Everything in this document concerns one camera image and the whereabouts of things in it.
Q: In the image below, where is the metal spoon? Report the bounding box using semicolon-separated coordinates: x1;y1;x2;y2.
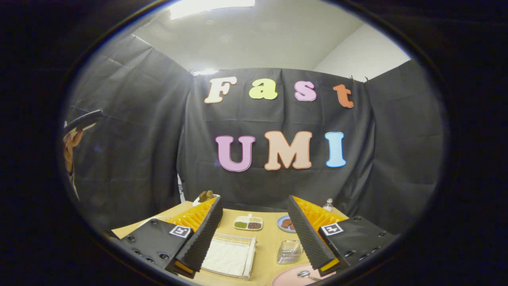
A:
297;270;323;282

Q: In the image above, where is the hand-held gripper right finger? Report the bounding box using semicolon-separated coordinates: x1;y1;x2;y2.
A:
287;195;399;277

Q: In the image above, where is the pink plate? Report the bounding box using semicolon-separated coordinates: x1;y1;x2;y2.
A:
271;263;338;286

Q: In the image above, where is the clear basket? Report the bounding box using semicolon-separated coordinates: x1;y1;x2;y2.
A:
277;240;304;265

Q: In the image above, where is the white toaster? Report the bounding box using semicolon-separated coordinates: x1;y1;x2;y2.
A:
192;193;221;207

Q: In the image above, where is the blue plate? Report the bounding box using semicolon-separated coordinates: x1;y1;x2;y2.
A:
277;215;298;234

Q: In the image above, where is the white wire dish rack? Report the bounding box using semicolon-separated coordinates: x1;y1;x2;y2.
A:
200;233;257;281

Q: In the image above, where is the black backdrop cloth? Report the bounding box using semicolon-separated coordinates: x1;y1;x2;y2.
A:
65;34;445;236

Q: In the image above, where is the black handle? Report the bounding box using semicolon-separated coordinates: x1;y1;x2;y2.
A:
63;110;104;135

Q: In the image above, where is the white divided dish with beans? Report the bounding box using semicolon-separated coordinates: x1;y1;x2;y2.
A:
233;214;264;231

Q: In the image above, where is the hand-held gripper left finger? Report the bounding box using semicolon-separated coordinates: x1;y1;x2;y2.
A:
119;196;224;279

